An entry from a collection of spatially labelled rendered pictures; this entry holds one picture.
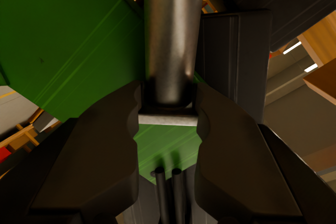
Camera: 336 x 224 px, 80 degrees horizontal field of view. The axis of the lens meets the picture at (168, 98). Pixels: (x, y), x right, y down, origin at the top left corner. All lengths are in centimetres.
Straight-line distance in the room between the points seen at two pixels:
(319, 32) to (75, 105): 92
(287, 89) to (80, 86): 762
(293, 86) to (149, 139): 758
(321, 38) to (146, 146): 89
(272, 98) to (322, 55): 677
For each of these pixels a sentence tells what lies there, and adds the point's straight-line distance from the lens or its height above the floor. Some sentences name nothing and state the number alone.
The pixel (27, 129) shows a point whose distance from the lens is 599.
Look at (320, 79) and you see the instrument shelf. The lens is 72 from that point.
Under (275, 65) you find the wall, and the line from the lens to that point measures 957.
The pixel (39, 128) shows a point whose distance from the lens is 40.
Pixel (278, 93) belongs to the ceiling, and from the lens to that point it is 772.
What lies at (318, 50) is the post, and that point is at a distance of 100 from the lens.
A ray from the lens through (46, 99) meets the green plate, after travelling 19.
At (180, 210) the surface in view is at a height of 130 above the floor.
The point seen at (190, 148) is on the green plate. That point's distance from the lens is 19.
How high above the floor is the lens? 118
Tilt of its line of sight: 8 degrees up
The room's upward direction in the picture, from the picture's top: 139 degrees clockwise
